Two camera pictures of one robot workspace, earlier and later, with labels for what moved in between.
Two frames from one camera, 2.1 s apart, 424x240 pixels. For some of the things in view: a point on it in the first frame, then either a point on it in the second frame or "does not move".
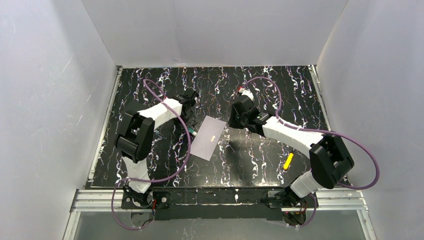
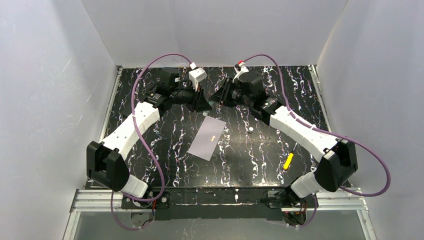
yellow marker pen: (288, 160) does not move
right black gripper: (234, 120) to (224, 96)
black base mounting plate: (215, 204) does not move
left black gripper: (190, 120) to (195, 99)
